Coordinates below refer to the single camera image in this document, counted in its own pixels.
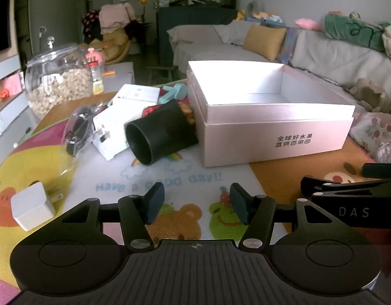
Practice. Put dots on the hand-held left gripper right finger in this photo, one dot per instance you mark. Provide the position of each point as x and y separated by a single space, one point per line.
240 205

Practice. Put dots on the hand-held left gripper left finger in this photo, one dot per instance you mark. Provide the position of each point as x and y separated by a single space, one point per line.
154 201

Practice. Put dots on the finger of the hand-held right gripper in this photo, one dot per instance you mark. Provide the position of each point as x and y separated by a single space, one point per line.
341 184
381 170

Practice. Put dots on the black cylindrical cup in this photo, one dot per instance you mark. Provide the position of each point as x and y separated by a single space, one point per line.
157 133

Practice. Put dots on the pink cardboard box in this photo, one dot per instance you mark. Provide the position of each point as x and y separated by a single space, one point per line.
271 133

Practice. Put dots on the white power adapter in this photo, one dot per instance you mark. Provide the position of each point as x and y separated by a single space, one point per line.
32 208

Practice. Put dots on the floral blanket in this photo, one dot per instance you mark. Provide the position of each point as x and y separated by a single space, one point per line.
373 133

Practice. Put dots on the colourful cartoon play mat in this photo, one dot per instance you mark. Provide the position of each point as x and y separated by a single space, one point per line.
189 178

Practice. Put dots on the brown round plush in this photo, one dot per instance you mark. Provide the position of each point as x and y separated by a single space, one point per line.
372 95

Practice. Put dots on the white plug-in device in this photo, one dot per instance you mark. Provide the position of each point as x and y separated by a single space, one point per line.
111 133

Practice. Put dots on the red small object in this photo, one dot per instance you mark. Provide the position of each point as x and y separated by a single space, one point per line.
148 111

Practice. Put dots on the orange snack pieces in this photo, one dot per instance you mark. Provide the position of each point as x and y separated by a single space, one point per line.
186 112

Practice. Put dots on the white flat carton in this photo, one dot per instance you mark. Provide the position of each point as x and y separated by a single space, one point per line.
136 97

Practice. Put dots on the teal handheld fan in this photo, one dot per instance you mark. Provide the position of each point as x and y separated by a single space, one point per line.
173 93

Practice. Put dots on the grey covered sofa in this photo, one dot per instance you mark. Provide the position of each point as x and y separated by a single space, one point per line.
325 60

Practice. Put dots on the small wooden stool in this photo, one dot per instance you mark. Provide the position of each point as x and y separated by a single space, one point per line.
162 73

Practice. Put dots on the white low table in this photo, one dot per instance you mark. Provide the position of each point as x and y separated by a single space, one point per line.
119 76

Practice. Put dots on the small bottle yellow liquid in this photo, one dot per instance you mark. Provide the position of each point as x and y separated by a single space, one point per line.
97 78

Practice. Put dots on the green cushion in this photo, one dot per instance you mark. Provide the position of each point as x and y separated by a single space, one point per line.
354 30

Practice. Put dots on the glass jar of nuts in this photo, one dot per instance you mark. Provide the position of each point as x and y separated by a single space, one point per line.
57 82

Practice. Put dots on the pink toy figure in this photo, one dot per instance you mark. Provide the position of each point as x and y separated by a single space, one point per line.
94 55

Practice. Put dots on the yellow cushion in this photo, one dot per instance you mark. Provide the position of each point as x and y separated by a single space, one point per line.
265 41

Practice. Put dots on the brown bear plush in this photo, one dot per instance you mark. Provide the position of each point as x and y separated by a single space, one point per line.
114 43

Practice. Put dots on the pink plush toy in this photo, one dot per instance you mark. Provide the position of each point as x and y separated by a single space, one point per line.
306 23

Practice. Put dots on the grey pillow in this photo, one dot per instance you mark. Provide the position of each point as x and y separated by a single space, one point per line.
195 33

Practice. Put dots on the white television cabinet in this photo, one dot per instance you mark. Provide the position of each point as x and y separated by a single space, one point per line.
8 108

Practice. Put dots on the orange pumpkin toy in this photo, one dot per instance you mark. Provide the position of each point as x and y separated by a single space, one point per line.
3 93

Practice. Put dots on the yellow plush toy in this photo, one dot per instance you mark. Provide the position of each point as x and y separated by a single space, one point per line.
260 14

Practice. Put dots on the pink cloth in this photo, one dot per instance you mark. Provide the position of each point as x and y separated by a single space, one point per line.
114 16

